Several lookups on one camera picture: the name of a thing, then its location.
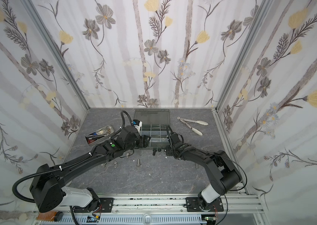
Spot aluminium rail frame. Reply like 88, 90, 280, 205
28, 194, 269, 225

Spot metal tray with tools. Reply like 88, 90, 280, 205
85, 125, 114, 145

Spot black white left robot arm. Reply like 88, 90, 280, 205
12, 119, 151, 213

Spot metal tongs with white tips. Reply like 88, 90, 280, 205
177, 116, 209, 137

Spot green plastic organizer box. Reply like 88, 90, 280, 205
134, 109, 170, 152

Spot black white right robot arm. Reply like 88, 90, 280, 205
166, 125, 243, 211

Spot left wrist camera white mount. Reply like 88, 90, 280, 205
132, 119, 143, 133

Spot amber bottle with black cap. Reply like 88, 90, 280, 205
36, 211, 64, 222

